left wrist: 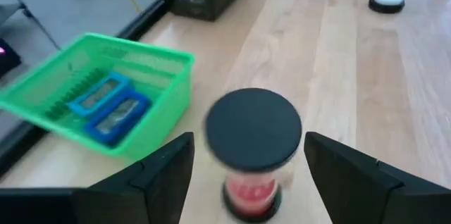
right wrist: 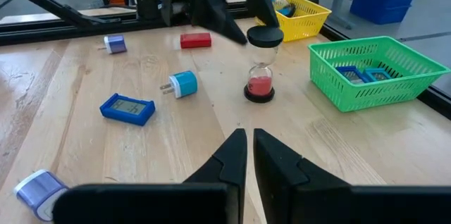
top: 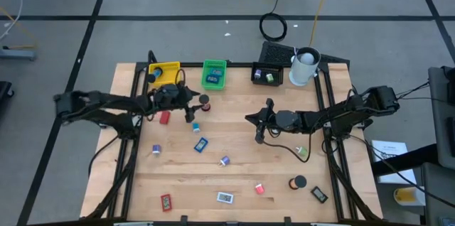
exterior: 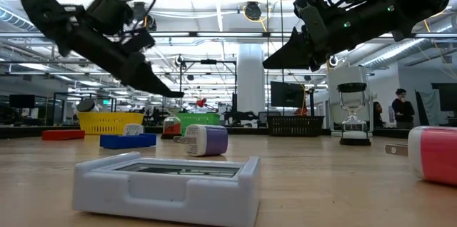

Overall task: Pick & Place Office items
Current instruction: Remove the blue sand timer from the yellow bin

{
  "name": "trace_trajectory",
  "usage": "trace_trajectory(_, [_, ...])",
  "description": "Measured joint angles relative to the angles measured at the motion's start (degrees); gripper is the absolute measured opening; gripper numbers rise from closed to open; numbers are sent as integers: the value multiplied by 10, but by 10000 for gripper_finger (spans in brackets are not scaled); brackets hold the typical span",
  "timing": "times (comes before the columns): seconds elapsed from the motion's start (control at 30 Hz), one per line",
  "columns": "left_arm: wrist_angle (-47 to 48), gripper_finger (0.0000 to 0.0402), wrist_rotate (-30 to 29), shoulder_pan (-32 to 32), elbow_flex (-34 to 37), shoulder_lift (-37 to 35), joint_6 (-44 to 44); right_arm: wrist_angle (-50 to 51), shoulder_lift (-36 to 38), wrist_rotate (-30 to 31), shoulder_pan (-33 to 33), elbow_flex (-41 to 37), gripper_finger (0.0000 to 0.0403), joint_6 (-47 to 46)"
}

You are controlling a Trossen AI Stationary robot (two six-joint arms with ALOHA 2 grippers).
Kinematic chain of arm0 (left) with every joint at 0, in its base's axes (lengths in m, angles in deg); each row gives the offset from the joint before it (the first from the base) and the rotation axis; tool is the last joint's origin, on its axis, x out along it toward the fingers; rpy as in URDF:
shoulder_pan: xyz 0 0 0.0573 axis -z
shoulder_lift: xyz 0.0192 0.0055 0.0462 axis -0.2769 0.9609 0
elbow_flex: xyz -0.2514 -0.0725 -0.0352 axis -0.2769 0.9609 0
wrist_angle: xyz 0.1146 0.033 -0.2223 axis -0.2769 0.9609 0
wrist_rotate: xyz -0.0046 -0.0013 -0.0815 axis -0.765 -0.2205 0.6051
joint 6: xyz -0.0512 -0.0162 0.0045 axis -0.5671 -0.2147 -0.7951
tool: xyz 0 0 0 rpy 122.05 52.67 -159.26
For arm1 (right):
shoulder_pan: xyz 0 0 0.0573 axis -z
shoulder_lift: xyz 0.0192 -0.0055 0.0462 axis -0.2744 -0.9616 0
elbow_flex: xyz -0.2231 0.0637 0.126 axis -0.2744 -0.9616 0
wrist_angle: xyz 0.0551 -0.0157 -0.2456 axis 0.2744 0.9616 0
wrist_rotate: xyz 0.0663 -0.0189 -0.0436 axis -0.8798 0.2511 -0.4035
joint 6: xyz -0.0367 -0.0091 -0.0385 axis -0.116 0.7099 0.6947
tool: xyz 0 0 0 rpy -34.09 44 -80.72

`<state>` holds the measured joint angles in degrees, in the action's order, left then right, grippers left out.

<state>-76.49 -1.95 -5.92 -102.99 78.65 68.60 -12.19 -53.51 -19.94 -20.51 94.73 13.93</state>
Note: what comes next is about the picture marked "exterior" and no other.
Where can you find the red round object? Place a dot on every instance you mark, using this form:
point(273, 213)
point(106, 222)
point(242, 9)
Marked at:
point(201, 103)

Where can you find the pink white USB charger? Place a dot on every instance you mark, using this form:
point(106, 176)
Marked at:
point(435, 155)

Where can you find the blue digital thermometer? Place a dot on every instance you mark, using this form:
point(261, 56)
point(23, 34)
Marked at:
point(125, 142)

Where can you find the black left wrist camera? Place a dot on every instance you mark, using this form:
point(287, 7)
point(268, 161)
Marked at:
point(141, 41)

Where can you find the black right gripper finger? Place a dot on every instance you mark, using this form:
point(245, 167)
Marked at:
point(296, 63)
point(291, 48)

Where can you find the white plastic tray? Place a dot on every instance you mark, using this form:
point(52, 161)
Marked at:
point(160, 198)

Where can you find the black aluminium table frame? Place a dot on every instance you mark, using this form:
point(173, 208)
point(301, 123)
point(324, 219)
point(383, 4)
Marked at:
point(21, 132)

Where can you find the black plastic basket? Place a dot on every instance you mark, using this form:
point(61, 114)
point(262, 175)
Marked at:
point(294, 126)

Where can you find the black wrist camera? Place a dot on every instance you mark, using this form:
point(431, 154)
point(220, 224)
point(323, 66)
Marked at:
point(314, 20)
point(141, 41)

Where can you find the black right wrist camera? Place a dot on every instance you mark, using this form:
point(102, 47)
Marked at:
point(314, 20)

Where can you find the large black monitor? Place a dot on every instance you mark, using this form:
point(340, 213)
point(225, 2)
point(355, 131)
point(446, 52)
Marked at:
point(448, 96)

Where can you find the long ceiling light bar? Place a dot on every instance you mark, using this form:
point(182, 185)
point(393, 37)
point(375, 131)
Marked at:
point(228, 34)

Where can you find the yellow plastic basket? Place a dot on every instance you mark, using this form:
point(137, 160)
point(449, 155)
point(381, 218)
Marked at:
point(103, 123)

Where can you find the white structural column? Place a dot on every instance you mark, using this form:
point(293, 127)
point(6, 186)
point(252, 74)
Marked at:
point(251, 77)

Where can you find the purple white USB charger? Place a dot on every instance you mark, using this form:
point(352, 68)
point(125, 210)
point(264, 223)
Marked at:
point(210, 140)

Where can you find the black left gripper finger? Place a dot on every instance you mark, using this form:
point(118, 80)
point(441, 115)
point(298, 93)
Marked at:
point(151, 79)
point(150, 89)

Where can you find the blue sand hourglass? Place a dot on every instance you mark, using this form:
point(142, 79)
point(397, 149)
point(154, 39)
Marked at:
point(85, 105)

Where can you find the small black monitor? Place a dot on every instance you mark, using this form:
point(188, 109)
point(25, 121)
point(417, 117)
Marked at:
point(22, 101)

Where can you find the background black robot arm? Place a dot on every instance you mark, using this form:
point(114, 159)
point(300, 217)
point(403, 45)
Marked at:
point(239, 116)

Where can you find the blue white USB charger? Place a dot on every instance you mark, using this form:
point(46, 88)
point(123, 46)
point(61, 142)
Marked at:
point(133, 129)

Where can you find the person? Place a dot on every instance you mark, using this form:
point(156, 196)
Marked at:
point(402, 111)
point(377, 116)

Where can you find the red digital thermometer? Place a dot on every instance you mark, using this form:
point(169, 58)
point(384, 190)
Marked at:
point(62, 135)

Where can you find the green plastic basket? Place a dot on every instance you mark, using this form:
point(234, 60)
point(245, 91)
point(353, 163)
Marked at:
point(200, 118)

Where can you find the black monitor on stand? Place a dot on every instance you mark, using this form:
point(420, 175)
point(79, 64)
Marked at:
point(287, 95)

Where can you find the black metal gantry frame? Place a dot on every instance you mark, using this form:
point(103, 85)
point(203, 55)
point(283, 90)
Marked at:
point(209, 61)

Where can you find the white sand hourglass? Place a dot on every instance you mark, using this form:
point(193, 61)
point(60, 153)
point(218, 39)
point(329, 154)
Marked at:
point(352, 88)

